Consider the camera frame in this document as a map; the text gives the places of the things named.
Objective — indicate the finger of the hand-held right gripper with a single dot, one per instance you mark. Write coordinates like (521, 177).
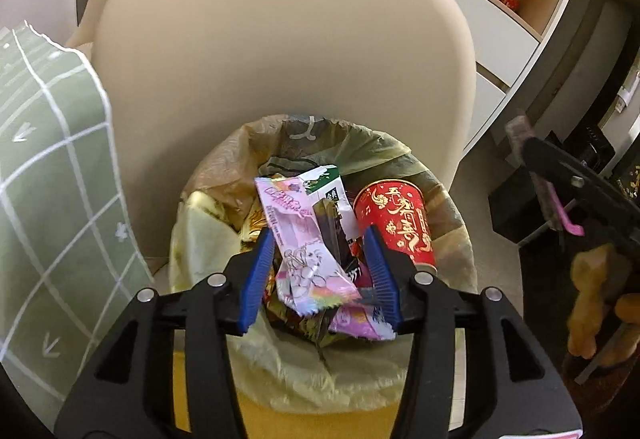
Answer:
(580, 181)

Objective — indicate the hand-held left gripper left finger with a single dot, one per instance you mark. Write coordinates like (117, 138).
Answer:
(255, 284)

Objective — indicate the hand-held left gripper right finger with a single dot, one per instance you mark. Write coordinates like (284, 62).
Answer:
(385, 284)

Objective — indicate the grey strip with pink end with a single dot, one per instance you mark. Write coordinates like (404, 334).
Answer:
(547, 204)

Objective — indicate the red paper cup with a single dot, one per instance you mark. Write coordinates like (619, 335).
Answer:
(400, 224)

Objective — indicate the trash bin with yellow bag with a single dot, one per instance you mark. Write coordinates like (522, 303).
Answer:
(300, 369)

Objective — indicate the green white carton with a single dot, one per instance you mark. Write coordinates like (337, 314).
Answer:
(325, 186)

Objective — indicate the person's right hand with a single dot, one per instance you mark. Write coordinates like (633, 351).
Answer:
(585, 304)

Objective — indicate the black appliance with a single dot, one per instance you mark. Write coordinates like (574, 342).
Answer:
(590, 149)

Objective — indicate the black box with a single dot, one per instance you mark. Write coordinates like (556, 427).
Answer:
(520, 214)

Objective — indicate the green checked tablecloth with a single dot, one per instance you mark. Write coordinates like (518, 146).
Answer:
(50, 194)

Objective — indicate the beige chair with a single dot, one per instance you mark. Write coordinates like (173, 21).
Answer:
(280, 44)
(100, 4)

